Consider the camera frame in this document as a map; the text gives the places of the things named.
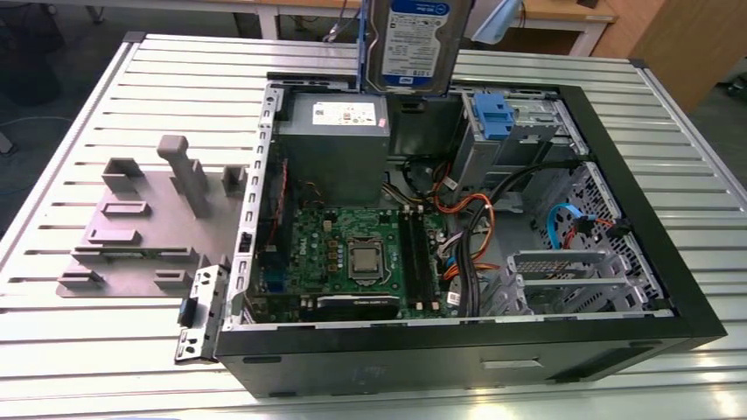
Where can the hard disk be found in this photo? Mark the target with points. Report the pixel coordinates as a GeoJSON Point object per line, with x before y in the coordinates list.
{"type": "Point", "coordinates": [414, 44]}

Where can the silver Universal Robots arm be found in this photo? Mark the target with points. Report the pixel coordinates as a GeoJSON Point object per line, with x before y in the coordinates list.
{"type": "Point", "coordinates": [496, 22]}

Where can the CPU socket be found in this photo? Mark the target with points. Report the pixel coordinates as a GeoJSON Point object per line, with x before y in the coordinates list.
{"type": "Point", "coordinates": [367, 241]}

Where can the silver CPU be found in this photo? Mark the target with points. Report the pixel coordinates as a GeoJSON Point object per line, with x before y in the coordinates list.
{"type": "Point", "coordinates": [367, 261]}

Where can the grey power supply unit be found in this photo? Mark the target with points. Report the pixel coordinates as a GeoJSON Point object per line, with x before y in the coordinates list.
{"type": "Point", "coordinates": [332, 166]}

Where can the green motherboard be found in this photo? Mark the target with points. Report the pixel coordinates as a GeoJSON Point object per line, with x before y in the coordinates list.
{"type": "Point", "coordinates": [315, 245]}

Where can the black RAM slot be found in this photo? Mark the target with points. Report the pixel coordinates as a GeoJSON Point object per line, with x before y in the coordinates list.
{"type": "Point", "coordinates": [427, 262]}
{"type": "Point", "coordinates": [414, 262]}

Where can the black graphics card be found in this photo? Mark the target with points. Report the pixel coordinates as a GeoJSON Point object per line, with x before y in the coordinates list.
{"type": "Point", "coordinates": [350, 306]}

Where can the metal optical drive cage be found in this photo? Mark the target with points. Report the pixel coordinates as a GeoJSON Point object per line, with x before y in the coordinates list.
{"type": "Point", "coordinates": [502, 153]}

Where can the blue drive latch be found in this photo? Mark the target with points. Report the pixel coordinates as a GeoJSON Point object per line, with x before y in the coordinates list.
{"type": "Point", "coordinates": [492, 114]}

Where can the black PC case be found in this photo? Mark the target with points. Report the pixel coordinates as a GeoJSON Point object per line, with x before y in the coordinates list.
{"type": "Point", "coordinates": [408, 359]}

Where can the grey parts rack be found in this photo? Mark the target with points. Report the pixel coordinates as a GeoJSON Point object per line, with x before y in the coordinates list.
{"type": "Point", "coordinates": [170, 236]}

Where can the green RAM stick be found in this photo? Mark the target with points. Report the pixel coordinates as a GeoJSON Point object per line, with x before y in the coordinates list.
{"type": "Point", "coordinates": [130, 254]}

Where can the brown wooden cabinet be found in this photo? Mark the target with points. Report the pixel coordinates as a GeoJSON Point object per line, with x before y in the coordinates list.
{"type": "Point", "coordinates": [689, 44]}

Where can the metal expansion card bracket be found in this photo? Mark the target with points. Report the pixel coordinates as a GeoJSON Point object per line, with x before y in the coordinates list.
{"type": "Point", "coordinates": [206, 284]}

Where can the wooden desk white frame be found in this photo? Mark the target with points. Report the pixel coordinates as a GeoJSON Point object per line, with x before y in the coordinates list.
{"type": "Point", "coordinates": [573, 18]}

